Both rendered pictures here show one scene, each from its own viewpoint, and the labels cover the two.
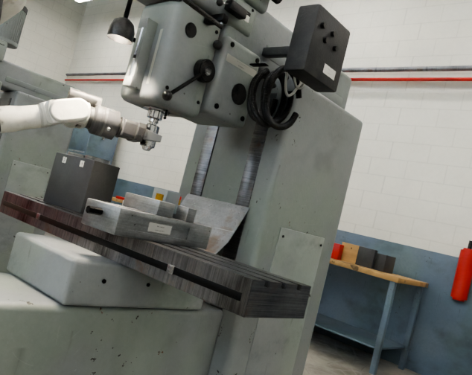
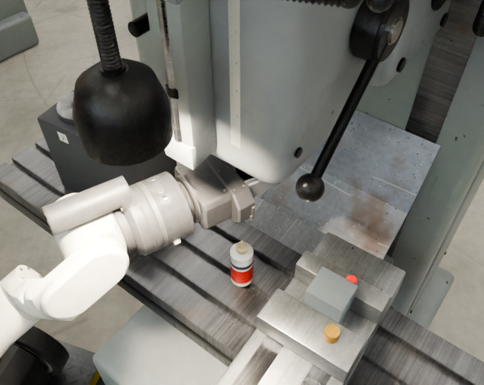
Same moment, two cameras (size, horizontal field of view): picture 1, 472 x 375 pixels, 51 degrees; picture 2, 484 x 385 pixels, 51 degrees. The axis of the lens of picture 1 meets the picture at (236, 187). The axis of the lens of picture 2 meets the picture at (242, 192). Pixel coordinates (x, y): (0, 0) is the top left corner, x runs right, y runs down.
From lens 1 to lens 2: 1.30 m
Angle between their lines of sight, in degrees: 52
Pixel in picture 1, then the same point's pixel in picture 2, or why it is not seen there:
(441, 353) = not seen: outside the picture
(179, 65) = (317, 77)
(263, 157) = (477, 59)
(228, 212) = (395, 147)
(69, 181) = (96, 175)
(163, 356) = not seen: hidden behind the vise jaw
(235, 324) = (416, 276)
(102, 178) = (153, 163)
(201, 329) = not seen: hidden behind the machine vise
